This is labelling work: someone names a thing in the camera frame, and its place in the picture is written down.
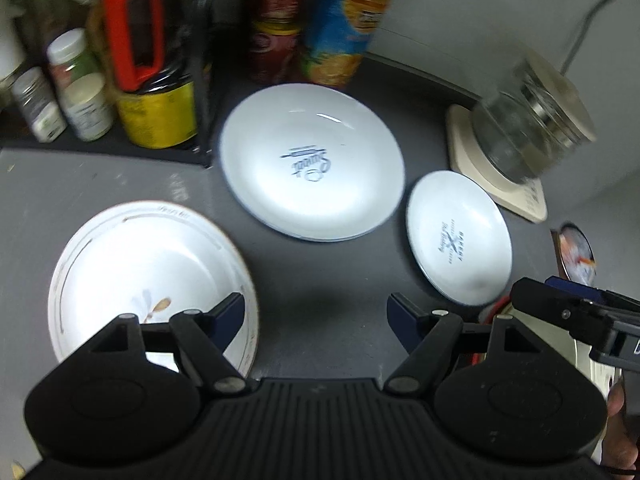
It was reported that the white plate Bakery print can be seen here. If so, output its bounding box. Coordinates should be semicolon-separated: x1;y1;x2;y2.
406;170;512;307

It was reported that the white plate Sweet print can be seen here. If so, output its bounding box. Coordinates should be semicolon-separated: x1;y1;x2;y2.
219;84;406;242

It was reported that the red and black bowl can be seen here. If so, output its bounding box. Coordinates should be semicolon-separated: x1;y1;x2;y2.
471;295;512;365

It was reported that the person's right hand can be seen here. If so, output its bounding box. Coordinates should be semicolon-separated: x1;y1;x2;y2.
601;374;639;479

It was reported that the brown pot with packets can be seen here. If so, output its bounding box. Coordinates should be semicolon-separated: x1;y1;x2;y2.
551;222;597;286

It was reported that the white plate leaf pattern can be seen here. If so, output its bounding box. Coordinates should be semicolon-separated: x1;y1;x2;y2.
48;200;259;375

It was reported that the cream kettle base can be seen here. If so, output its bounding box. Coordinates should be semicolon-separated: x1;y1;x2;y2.
446;105;548;223

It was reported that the glass electric kettle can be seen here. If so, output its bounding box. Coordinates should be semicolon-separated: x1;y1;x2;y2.
471;50;596;184

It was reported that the white cap seasoning jar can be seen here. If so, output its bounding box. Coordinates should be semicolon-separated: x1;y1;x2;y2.
47;28;114;142

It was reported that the small clear spice jar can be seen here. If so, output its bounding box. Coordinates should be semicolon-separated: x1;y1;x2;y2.
11;67;67;143

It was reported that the soy sauce bottle yellow label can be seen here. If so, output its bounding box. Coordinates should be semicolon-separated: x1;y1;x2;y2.
87;0;198;150

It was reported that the red drink can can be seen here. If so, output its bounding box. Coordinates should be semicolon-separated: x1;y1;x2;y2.
250;0;303;84

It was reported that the orange juice bottle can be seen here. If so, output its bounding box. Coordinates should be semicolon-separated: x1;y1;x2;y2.
298;0;390;89

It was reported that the white squeeze bottle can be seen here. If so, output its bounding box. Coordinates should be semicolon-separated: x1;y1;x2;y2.
0;0;26;80

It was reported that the black wire shelf rack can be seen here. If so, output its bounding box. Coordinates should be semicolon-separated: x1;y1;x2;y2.
0;0;222;168

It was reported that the black power cable left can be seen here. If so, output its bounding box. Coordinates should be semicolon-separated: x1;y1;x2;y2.
558;0;637;76

